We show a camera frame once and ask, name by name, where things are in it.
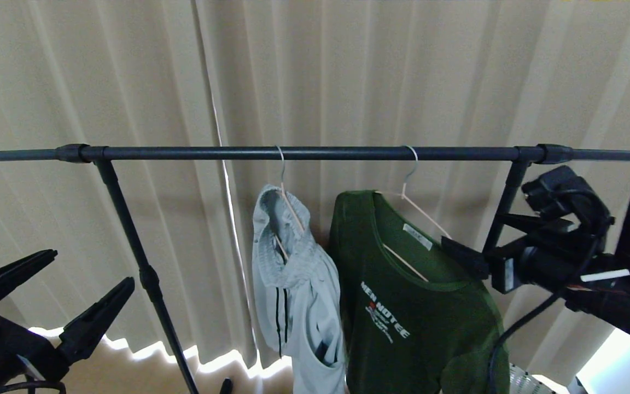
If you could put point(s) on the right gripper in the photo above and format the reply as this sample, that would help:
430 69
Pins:
544 265

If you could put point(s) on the pink clothes hanger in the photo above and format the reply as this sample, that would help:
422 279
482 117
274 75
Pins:
292 209
405 262

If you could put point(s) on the green garment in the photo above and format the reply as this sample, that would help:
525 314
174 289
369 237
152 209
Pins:
430 339

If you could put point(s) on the pale grey shorts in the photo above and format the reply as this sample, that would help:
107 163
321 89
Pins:
304 306

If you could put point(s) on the white laundry basket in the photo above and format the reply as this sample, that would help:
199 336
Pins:
523 383

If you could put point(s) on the black clothes rack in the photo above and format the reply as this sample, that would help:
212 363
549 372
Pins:
348 153

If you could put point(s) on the beige curtain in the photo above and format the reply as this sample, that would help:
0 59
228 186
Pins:
375 65

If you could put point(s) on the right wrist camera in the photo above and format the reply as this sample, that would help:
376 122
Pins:
566 197

